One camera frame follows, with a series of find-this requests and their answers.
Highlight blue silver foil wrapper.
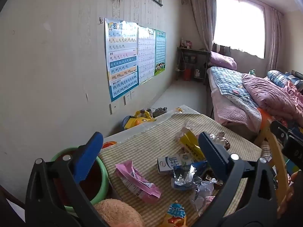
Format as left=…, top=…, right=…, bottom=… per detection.
left=171, top=161, right=215, bottom=191

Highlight grey shoes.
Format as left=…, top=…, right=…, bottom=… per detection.
left=146, top=107, right=168, bottom=118

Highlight orange snack packet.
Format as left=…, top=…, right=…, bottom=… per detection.
left=161, top=201, right=188, bottom=227

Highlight blue alphabet wall poster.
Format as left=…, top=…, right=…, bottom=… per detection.
left=105, top=18, right=139, bottom=103

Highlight pink snack wrapper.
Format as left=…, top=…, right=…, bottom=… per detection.
left=115, top=160, right=162, bottom=204

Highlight yellow cardboard box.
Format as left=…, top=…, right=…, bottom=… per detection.
left=175, top=127, right=206, bottom=162

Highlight wooden chair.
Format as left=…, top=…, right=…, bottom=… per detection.
left=253, top=109, right=295, bottom=210

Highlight golden brown wrapper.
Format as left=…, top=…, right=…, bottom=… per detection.
left=204, top=170, right=223, bottom=185

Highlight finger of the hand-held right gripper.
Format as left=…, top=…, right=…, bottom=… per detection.
left=270, top=120, right=303, bottom=147

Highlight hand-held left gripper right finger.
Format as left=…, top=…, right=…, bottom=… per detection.
left=189, top=132, right=278, bottom=227

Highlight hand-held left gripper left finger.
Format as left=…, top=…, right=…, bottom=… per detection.
left=25, top=132, right=109, bottom=227

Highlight green chart wall poster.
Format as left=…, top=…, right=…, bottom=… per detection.
left=154, top=30, right=166, bottom=76

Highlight bright window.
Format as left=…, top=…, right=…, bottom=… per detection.
left=213, top=0, right=266, bottom=59

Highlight silver brown wrapper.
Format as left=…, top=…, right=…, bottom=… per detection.
left=209, top=131, right=231, bottom=150

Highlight blue patterned pillow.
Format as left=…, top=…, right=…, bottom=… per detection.
left=267, top=70, right=297, bottom=88

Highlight white blue milk carton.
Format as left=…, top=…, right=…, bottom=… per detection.
left=157, top=153, right=195, bottom=176

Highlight striped beige mat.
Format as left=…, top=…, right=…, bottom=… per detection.
left=98, top=112, right=262, bottom=227

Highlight tan plush toy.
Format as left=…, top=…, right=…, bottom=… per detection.
left=93, top=199, right=145, bottom=227

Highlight purple pillow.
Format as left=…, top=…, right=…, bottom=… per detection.
left=209, top=51, right=237, bottom=71

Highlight black metal shelf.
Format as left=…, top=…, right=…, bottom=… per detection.
left=176, top=47, right=211, bottom=86

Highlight green-rimmed red bin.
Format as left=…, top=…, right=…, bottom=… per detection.
left=50, top=147, right=110, bottom=212

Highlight pink patterned curtain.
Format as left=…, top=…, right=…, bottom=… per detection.
left=188, top=0, right=217, bottom=52
left=266, top=7, right=285, bottom=72

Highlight yellow toy car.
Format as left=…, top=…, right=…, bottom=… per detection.
left=122, top=110, right=157, bottom=131

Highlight white chart wall poster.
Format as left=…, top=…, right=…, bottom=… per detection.
left=137, top=26, right=157, bottom=85

